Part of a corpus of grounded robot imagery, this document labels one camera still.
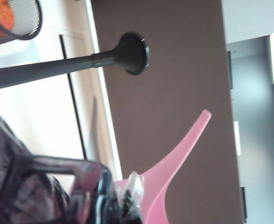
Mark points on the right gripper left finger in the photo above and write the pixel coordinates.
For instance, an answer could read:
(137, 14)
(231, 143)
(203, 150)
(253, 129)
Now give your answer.
(106, 205)

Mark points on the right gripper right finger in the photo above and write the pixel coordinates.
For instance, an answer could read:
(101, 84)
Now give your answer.
(132, 200)

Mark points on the purple textured glass cup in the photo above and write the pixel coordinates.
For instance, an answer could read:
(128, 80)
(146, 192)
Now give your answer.
(34, 198)

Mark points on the pink plastic watering can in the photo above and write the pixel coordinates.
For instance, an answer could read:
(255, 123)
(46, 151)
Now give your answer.
(164, 168)

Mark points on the brown desk divider panel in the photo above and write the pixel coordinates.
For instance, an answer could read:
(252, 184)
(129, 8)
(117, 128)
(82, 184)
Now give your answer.
(174, 70)

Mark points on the black mesh pen holder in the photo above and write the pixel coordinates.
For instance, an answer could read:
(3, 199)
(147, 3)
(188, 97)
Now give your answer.
(27, 14)

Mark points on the orange ball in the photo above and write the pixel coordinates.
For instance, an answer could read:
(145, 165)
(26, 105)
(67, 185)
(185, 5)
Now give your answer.
(1, 18)

